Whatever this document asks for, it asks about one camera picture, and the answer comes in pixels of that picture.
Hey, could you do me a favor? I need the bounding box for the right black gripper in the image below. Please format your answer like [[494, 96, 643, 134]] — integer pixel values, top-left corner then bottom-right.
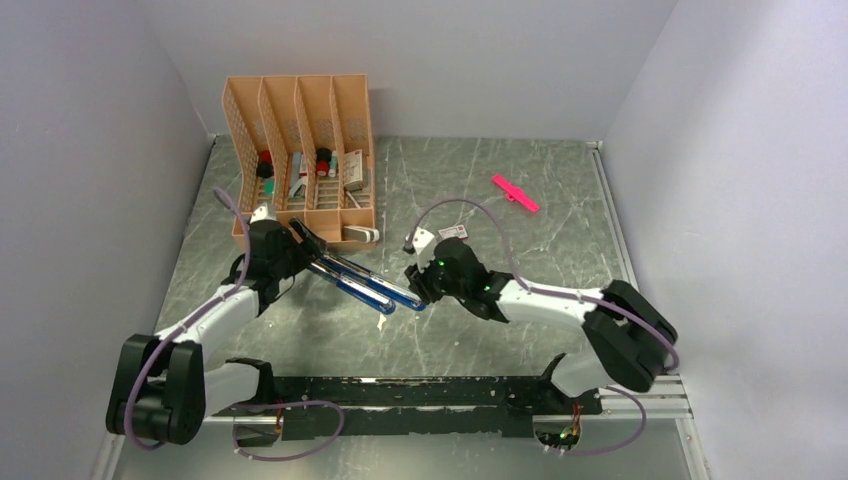
[[405, 249, 469, 305]]

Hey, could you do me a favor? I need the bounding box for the blue stapler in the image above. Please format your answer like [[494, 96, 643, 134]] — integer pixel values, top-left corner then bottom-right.
[[309, 262, 396, 315], [323, 253, 426, 311]]

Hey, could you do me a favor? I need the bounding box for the red white staple box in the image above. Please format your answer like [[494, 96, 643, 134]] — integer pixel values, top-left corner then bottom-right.
[[438, 224, 469, 240]]

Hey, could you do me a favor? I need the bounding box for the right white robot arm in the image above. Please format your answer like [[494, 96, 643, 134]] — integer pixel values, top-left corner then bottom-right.
[[404, 229, 678, 414]]

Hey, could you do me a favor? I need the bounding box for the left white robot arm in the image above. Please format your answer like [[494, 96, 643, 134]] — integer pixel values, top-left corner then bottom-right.
[[105, 219, 325, 450]]

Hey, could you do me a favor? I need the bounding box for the white grey stapler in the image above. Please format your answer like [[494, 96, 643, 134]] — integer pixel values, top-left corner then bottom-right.
[[342, 225, 380, 243]]

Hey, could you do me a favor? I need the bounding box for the grey stapler in organizer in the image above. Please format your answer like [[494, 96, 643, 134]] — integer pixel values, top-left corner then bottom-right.
[[288, 152, 308, 198]]

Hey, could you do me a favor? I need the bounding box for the white box in organizer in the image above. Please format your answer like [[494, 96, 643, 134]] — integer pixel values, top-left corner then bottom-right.
[[343, 149, 366, 191]]

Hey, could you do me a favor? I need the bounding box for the red black bottle right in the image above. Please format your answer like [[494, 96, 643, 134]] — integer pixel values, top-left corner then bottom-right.
[[315, 147, 332, 177]]

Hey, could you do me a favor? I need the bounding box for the red black bottle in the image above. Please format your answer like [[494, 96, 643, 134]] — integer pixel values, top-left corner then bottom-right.
[[315, 147, 332, 177], [255, 150, 274, 179]]

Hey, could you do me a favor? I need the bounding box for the red black bottle left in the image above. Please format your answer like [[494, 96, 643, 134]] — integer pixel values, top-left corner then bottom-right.
[[255, 150, 274, 179]]

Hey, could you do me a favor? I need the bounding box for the orange plastic desk organizer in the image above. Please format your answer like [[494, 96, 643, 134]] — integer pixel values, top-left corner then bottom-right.
[[222, 74, 380, 251]]

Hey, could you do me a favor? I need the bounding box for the pink plastic clip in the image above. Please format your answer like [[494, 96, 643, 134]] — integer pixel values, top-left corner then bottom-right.
[[491, 174, 540, 213]]

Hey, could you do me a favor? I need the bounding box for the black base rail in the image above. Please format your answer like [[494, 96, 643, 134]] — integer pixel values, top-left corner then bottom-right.
[[220, 373, 602, 440]]

